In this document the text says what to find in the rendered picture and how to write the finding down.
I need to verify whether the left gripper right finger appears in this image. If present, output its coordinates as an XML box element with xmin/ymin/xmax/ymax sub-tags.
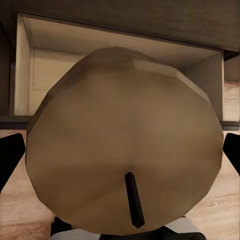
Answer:
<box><xmin>223</xmin><ymin>133</ymin><xmax>240</xmax><ymax>175</ymax></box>

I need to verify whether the pillar candle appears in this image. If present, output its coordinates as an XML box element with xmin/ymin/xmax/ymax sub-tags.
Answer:
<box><xmin>25</xmin><ymin>46</ymin><xmax>224</xmax><ymax>236</ymax></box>

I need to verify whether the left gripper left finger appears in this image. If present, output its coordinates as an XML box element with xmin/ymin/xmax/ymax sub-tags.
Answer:
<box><xmin>0</xmin><ymin>133</ymin><xmax>26</xmax><ymax>192</ymax></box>

